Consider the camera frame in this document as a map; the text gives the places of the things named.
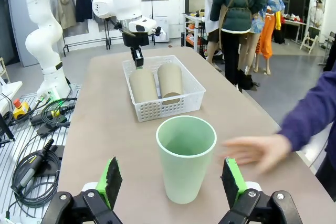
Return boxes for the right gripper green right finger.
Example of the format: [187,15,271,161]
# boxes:
[219,157,304,224]

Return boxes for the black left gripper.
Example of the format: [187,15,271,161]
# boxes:
[122,30,150,71]

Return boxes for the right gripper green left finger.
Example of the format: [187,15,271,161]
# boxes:
[43,155,124,224]

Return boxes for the brown cardboard cup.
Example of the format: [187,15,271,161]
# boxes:
[129,69,159,103]
[156,63,183,105]

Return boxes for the pale green plastic cup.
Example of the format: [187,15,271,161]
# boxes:
[155,115,217,205]

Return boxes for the white perforated plastic basket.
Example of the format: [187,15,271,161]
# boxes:
[122,55,207,123]

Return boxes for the purple sleeved right forearm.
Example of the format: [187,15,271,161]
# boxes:
[277,70,336,154]

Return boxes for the person's bare right hand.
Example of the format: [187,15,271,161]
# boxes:
[222,134,292,175]

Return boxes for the black metal garment rack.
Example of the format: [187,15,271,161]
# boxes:
[56,0,153,51]

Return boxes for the white air purifier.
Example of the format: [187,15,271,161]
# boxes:
[153,16,171,42]

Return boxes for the white storage shelf rack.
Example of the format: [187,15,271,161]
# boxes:
[183,11,208,55]

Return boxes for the black hanging coat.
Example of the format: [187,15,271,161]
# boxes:
[75,0,93,23]

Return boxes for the grey black enabling pendant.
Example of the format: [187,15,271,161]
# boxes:
[10,138,57,193]

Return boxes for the beige hanging coat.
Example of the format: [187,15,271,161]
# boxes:
[56,0,77,30]

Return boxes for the figure in white shirt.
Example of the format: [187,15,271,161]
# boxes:
[204,0,224,63]

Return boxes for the person in purple hoodie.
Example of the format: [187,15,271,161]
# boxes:
[314,137,336,192]

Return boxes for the black bag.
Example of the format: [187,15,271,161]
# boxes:
[237,69,261,90]

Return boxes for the person in green jacket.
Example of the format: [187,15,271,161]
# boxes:
[209,0,268,86]

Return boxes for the yellow emergency stop button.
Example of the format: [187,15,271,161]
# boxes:
[12,98,30,120]

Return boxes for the black stand foot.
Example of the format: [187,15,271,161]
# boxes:
[0,113,15,147]

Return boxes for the mannequin in blue patterned shirt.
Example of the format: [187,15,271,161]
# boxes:
[237,0,286,76]

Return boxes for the grey metal cabinet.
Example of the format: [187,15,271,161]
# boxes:
[7,0,40,68]

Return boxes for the mannequin in orange clothes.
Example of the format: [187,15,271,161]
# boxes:
[249,0,283,61]

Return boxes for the white flat box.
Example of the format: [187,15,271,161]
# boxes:
[0,80,24,113]

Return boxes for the white background table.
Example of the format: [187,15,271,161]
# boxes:
[282,14,308,44]

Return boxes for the white wooden step stool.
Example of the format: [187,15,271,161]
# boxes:
[300,31,320,55]

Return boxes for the black mesh chair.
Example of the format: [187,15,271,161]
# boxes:
[318,31,336,67]

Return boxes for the person in white top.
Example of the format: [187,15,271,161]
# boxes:
[307,0,326,40]

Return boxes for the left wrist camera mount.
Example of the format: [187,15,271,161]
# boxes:
[151,25,163,39]

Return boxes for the coiled black pendant cable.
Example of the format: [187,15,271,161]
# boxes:
[10,150,61,207]

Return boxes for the black cable bundle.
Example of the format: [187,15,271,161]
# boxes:
[28,97,78,137]

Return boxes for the aluminium slatted base plate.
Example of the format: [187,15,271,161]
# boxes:
[0,83,82,224]

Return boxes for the light wooden frame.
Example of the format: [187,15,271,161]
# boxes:
[0,57,11,83]

